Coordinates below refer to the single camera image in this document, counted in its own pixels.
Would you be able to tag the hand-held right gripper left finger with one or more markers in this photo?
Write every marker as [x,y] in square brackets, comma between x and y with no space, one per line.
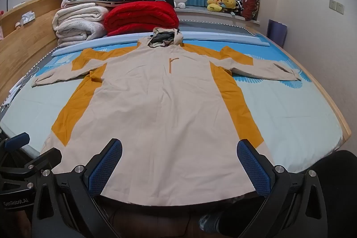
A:
[107,165]

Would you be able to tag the light blue patterned bed sheet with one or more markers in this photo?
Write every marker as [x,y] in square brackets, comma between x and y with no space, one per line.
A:
[292,115]

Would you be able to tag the person's leg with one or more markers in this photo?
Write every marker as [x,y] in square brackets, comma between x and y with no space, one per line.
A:
[292,199]

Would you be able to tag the red folded quilt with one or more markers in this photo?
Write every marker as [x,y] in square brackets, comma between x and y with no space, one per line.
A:
[139,17]

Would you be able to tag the white wall socket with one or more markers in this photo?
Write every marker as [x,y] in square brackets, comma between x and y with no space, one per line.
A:
[340,7]
[332,4]

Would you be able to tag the wooden headboard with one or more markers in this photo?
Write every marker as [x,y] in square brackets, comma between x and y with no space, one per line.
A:
[25,45]

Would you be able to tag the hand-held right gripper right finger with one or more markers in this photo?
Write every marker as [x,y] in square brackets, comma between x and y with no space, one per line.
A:
[253,168]

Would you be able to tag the dark red cushion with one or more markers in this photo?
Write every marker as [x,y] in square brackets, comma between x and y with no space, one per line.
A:
[250,6]

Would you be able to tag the yellow bear plush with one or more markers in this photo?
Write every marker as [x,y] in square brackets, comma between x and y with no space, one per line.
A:
[228,3]

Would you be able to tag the cream fluffy folded quilt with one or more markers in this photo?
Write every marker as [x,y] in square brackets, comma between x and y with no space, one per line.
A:
[81,23]

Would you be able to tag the white tissue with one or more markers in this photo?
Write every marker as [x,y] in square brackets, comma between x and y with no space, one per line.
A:
[28,17]

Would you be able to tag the dark-trimmed folded blanket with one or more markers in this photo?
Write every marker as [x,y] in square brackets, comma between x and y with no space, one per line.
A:
[122,1]

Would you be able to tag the yellow duck plush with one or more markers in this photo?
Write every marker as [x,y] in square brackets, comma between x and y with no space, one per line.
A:
[214,2]

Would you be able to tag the wooden bed frame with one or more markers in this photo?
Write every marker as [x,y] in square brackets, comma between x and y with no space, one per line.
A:
[334,104]

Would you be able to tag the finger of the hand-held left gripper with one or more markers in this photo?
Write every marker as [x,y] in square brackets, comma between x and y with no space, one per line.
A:
[17,141]
[44,158]

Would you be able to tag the beige and orange hooded jacket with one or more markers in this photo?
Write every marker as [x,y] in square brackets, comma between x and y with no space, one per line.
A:
[167,115]

